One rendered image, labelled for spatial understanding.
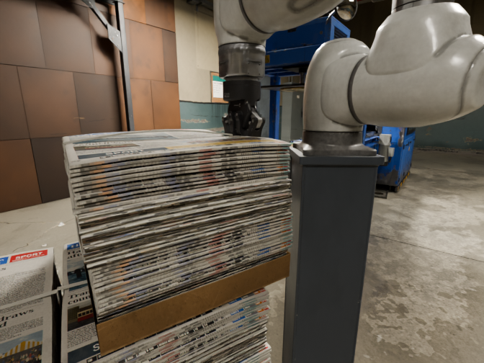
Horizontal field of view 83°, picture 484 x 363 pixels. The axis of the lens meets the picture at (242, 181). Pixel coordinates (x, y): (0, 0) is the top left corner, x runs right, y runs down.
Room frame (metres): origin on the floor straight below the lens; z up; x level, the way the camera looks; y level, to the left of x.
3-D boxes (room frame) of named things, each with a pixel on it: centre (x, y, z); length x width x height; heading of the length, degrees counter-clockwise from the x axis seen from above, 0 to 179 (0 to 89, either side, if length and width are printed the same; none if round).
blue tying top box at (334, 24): (2.46, -0.51, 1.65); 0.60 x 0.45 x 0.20; 53
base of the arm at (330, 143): (0.78, -0.24, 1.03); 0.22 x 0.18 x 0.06; 179
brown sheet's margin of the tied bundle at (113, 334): (0.39, 0.08, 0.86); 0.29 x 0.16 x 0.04; 123
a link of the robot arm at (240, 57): (0.57, 0.00, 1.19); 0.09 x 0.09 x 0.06
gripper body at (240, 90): (0.57, 0.00, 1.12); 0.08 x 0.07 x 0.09; 33
